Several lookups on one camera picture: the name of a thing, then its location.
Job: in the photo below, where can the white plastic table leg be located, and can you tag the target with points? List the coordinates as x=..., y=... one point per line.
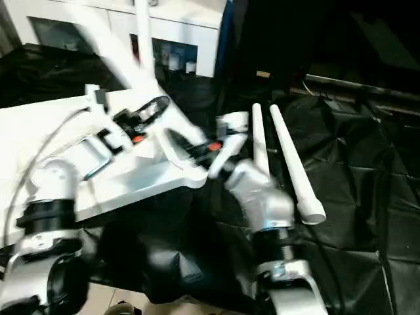
x=125, y=59
x=295, y=164
x=144, y=33
x=260, y=138

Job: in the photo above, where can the white plastic table top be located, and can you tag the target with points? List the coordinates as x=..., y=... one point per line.
x=52, y=138

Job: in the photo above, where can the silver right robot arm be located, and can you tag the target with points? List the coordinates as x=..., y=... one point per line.
x=269, y=210

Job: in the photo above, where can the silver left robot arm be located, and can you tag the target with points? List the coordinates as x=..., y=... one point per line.
x=52, y=197

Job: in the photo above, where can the white cabinet with glass doors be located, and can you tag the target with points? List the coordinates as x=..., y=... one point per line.
x=190, y=33

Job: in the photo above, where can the small tan label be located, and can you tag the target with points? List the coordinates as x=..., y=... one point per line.
x=263, y=73

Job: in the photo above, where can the long black bar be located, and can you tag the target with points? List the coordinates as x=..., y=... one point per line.
x=367, y=92

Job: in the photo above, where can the black plastic mat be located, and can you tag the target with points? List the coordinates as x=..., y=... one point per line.
x=374, y=197

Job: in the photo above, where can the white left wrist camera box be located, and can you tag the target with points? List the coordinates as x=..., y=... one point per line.
x=108, y=118

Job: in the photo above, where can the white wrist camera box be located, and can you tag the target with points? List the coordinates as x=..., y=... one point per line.
x=108, y=118
x=230, y=138

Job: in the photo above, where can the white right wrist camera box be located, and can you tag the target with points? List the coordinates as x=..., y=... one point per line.
x=230, y=138

